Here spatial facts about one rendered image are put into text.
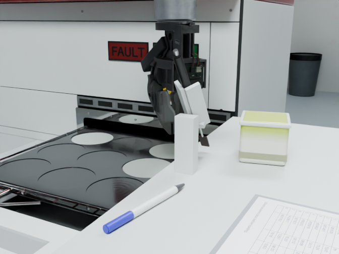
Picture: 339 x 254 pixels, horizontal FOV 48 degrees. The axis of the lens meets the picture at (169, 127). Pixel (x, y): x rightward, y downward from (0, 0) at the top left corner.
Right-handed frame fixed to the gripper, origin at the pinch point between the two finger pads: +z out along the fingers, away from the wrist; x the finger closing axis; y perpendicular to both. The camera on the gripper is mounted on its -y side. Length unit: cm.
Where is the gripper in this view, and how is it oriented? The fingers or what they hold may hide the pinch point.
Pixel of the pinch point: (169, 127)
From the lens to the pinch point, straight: 75.3
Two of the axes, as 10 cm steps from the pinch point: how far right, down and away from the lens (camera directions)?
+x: 8.7, -1.4, 4.7
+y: 4.9, 2.4, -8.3
